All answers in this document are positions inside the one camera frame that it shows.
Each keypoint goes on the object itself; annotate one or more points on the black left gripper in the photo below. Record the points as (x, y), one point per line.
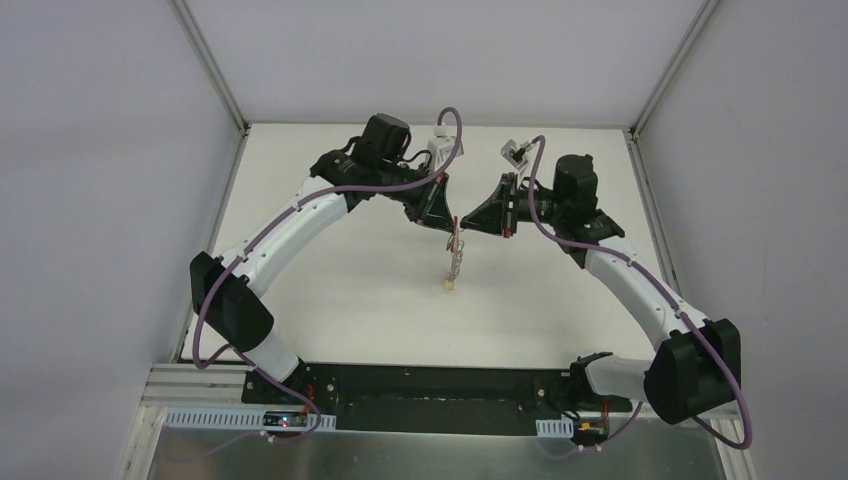
(428, 201)

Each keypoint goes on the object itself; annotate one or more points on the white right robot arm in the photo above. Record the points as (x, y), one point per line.
(697, 362)

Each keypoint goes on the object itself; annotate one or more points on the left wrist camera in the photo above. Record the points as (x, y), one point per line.
(439, 147)

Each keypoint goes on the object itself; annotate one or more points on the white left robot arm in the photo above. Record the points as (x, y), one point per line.
(227, 289)

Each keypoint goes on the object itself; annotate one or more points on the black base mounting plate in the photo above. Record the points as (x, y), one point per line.
(447, 400)

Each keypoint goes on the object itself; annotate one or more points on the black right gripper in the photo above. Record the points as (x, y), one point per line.
(510, 208)

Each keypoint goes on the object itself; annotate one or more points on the white cable duct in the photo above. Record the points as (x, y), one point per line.
(277, 421)

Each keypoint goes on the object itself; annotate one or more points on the aluminium frame rail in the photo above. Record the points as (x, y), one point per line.
(175, 384)

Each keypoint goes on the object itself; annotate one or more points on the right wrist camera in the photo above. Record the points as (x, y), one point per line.
(516, 154)

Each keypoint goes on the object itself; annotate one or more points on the red-handled metal key holder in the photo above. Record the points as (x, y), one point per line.
(455, 247)

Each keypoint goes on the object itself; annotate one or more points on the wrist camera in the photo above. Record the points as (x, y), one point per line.
(516, 154)
(439, 147)

